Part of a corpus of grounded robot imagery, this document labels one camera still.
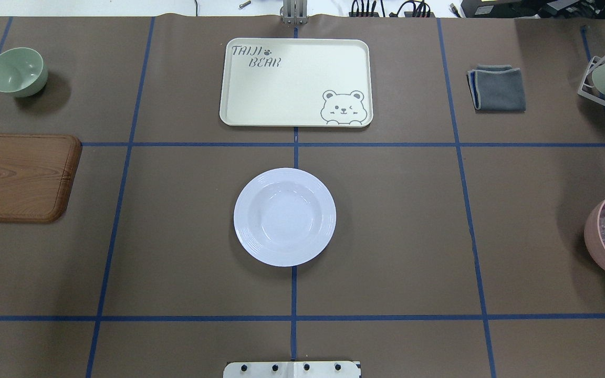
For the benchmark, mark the white round plate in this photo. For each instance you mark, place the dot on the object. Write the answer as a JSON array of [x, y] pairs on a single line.
[[285, 217]]

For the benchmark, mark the cream bear serving tray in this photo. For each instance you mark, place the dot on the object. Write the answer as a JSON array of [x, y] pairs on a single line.
[[296, 82]]

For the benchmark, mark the folded grey cloth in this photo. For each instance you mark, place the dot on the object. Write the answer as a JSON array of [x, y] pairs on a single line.
[[497, 88]]

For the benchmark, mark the wooden cutting board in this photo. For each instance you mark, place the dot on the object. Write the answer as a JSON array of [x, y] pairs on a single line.
[[36, 176]]

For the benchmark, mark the green ceramic bowl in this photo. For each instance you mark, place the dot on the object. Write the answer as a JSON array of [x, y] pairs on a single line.
[[23, 72]]

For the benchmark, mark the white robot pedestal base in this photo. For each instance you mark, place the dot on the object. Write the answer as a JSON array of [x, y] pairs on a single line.
[[293, 369]]

